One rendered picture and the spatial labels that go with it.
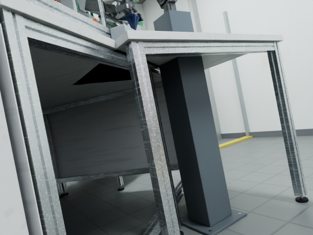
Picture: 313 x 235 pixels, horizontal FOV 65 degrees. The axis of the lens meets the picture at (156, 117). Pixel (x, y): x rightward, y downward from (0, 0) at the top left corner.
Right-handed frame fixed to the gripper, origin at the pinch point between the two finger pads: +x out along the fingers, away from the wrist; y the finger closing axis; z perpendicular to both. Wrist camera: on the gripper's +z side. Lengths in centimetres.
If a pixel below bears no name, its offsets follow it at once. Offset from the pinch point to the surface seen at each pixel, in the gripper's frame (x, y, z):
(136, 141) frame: 61, -75, 47
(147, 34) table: 16.8, 30.5, -16.1
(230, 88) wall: 28, -285, -26
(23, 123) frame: 40, 73, -2
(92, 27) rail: 8.1, 30.2, 3.7
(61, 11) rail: 7.0, 45.5, 4.3
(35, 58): 18, 46, 17
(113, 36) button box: 8.7, 17.7, 2.5
